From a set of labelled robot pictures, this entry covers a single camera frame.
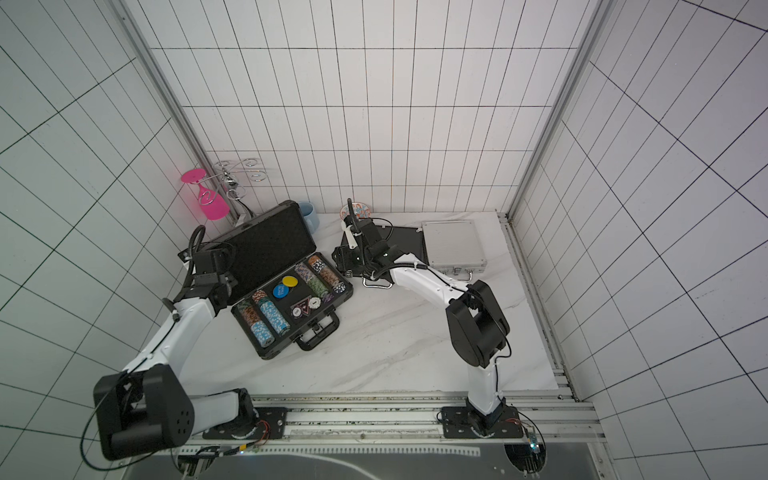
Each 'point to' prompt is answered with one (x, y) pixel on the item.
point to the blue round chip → (281, 291)
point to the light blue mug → (310, 216)
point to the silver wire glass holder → (229, 178)
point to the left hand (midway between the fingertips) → (215, 284)
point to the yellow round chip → (290, 281)
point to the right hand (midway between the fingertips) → (344, 244)
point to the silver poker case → (453, 248)
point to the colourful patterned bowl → (360, 210)
